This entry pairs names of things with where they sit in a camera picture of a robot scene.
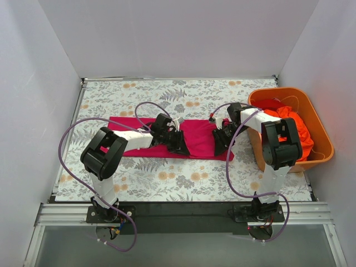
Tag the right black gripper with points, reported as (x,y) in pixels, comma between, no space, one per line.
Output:
(225,134)

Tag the magenta t shirt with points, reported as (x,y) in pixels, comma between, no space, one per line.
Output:
(197,134)

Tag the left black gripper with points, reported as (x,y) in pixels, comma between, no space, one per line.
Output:
(174,138)

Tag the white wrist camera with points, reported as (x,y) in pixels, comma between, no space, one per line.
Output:
(177,122)
(218,121)

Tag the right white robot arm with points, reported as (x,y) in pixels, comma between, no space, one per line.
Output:
(281,148)

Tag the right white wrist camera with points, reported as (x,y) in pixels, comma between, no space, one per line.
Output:
(218,121)

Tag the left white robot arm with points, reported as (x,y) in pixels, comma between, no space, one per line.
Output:
(103,154)

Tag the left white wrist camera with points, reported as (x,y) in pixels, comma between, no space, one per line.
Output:
(177,122)

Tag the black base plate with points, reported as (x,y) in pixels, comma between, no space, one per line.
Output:
(197,217)

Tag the orange plastic basket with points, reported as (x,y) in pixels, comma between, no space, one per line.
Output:
(292,101)

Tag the floral tablecloth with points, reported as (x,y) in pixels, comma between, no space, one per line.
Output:
(155,179)

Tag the aluminium frame rail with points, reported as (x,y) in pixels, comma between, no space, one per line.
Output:
(73,235)

